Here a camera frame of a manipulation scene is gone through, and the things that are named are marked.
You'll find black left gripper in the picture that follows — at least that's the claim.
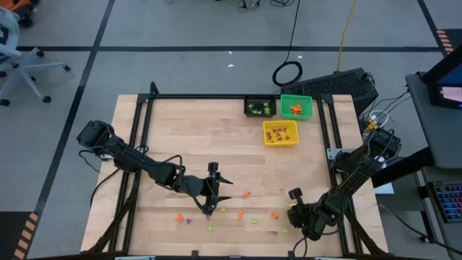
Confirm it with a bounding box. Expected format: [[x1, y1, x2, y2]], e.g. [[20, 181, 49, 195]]
[[175, 162, 235, 216]]

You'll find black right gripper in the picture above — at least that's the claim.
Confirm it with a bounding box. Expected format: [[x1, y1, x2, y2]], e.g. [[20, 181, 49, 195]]
[[287, 187, 339, 242]]

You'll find white paper sheet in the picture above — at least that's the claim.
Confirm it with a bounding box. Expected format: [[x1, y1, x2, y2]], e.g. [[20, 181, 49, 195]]
[[373, 160, 395, 195]]

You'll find yellow plastic basket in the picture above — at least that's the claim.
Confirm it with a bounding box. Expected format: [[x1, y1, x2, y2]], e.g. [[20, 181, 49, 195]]
[[262, 120, 300, 147]]

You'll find black plastic basket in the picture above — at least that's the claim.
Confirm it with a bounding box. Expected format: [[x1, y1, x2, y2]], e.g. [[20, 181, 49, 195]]
[[243, 94, 278, 118]]

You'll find green plastic basket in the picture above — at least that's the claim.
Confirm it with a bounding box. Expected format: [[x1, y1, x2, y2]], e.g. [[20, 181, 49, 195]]
[[279, 94, 314, 121]]

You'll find black desk support beam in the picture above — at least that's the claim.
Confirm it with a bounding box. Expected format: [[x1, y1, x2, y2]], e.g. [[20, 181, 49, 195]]
[[370, 147, 436, 189]]

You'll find black computer tower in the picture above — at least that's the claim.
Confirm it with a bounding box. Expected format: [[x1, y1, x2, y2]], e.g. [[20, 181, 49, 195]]
[[280, 67, 380, 116]]

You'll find grey keyboard desk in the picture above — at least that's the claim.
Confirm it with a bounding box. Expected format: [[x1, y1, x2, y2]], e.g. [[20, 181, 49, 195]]
[[414, 166, 462, 260]]

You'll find backlit keyboard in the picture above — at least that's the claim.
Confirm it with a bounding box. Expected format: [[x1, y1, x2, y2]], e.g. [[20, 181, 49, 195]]
[[431, 180, 462, 224]]

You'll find grey side desk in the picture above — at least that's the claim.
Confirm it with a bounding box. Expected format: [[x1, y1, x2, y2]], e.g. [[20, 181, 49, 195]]
[[405, 71, 462, 170]]

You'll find black monitor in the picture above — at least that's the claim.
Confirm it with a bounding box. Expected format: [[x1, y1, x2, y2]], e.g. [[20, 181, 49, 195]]
[[420, 45, 462, 110]]

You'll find black orange-striped floor mat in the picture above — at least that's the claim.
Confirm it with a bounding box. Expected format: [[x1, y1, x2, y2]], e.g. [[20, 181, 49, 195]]
[[435, 27, 462, 56], [0, 211, 40, 260]]

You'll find white office chair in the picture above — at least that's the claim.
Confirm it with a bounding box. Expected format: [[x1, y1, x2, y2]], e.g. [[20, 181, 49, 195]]
[[0, 6, 72, 107]]

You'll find orange chair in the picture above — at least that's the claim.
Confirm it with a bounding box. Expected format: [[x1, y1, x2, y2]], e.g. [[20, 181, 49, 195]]
[[0, 0, 40, 28]]

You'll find black hanging cable with coil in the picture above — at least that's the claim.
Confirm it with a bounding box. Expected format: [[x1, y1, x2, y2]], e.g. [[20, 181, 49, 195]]
[[271, 0, 304, 87]]

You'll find black cable bundle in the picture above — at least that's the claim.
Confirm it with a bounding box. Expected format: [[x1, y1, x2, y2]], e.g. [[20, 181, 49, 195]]
[[236, 0, 289, 14]]

